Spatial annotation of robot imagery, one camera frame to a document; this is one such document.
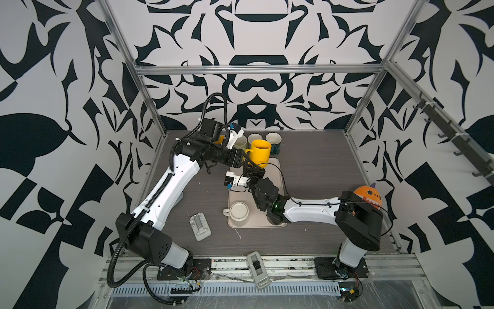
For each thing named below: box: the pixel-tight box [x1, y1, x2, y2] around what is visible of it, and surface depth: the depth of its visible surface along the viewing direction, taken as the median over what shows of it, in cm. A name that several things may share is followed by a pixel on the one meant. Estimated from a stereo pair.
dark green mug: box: [265, 131, 283, 156], surface depth 106 cm
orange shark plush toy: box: [353, 182, 383, 210], surface depth 86 cm
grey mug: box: [247, 132, 264, 149], surface depth 107 cm
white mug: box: [222, 202, 249, 228], surface depth 83 cm
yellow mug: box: [245, 139, 272, 169], surface depth 77 cm
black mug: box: [266, 213, 284, 226], surface depth 64 cm
